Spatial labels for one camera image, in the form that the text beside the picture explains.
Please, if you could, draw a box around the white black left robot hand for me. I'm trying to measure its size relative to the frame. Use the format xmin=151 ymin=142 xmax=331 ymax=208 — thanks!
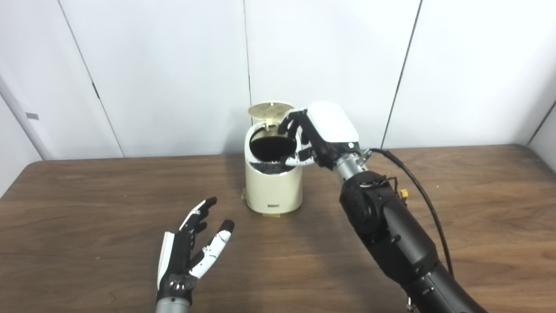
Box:
xmin=156 ymin=197 xmax=235 ymax=303

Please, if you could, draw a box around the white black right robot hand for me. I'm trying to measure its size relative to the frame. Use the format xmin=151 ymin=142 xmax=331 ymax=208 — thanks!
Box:
xmin=278 ymin=101 xmax=361 ymax=170

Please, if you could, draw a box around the cream-colored lidded bin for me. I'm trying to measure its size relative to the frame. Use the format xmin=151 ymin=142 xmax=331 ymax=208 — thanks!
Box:
xmin=245 ymin=101 xmax=303 ymax=215

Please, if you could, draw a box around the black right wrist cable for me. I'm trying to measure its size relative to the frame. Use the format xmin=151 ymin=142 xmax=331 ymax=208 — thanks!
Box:
xmin=369 ymin=148 xmax=454 ymax=279

